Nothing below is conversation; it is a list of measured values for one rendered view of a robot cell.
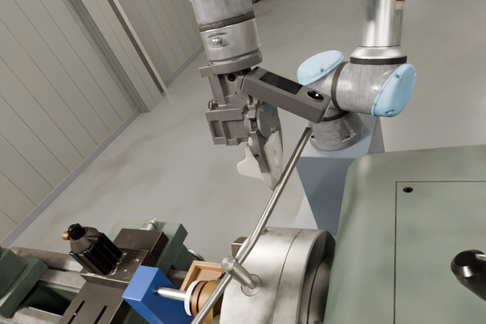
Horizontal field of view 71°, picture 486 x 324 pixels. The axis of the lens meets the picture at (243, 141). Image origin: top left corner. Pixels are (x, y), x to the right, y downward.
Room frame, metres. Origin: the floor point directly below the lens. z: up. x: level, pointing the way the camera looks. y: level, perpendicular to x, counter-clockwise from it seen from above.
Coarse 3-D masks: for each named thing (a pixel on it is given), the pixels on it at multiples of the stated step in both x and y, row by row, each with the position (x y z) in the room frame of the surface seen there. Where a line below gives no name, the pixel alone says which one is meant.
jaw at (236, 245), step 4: (264, 232) 0.44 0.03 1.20; (240, 236) 0.47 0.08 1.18; (236, 240) 0.45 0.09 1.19; (240, 240) 0.45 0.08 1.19; (244, 240) 0.45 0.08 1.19; (232, 244) 0.44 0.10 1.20; (236, 244) 0.44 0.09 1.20; (240, 244) 0.43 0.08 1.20; (232, 248) 0.44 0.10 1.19; (236, 248) 0.44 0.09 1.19; (232, 252) 0.44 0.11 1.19; (236, 252) 0.43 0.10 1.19; (220, 276) 0.44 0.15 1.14; (220, 280) 0.43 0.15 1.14
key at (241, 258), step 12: (300, 144) 0.41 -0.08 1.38; (288, 168) 0.39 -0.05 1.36; (276, 192) 0.37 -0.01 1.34; (264, 216) 0.36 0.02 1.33; (252, 240) 0.34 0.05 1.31; (240, 252) 0.33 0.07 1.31; (240, 264) 0.32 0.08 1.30; (228, 276) 0.31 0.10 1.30; (216, 288) 0.30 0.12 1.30; (216, 300) 0.29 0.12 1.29; (204, 312) 0.28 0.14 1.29
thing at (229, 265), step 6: (228, 258) 0.32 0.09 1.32; (234, 258) 0.31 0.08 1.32; (222, 264) 0.31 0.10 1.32; (228, 264) 0.31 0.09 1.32; (234, 264) 0.31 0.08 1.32; (228, 270) 0.30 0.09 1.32; (234, 270) 0.30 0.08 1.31; (240, 270) 0.31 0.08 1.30; (246, 270) 0.32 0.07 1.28; (234, 276) 0.31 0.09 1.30; (240, 276) 0.31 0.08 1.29; (246, 276) 0.31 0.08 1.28; (240, 282) 0.31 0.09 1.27; (246, 282) 0.31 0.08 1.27; (252, 282) 0.32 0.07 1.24; (252, 288) 0.32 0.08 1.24
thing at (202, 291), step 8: (216, 280) 0.46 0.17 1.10; (200, 288) 0.45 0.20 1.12; (208, 288) 0.44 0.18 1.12; (192, 296) 0.44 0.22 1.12; (200, 296) 0.43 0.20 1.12; (208, 296) 0.42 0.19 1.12; (192, 304) 0.43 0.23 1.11; (200, 304) 0.41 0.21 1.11; (216, 304) 0.40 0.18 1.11; (192, 312) 0.42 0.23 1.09; (216, 312) 0.39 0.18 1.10; (208, 320) 0.39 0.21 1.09
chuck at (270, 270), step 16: (272, 240) 0.39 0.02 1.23; (288, 240) 0.38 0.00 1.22; (256, 256) 0.37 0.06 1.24; (272, 256) 0.36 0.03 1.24; (256, 272) 0.34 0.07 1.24; (272, 272) 0.33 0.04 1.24; (240, 288) 0.33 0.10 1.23; (272, 288) 0.30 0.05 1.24; (224, 304) 0.32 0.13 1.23; (240, 304) 0.31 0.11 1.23; (256, 304) 0.29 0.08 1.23; (272, 304) 0.28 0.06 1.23; (224, 320) 0.30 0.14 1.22; (240, 320) 0.29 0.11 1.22; (256, 320) 0.28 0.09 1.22; (272, 320) 0.27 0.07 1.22
